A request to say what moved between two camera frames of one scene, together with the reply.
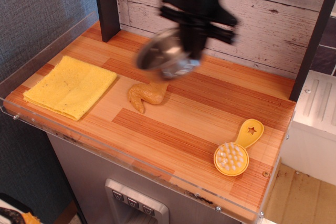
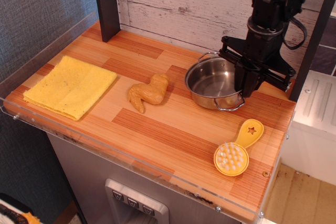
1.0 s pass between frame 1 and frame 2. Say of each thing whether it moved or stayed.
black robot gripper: moved
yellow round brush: stayed
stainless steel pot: moved
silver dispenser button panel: stayed
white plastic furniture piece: stayed
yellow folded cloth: stayed
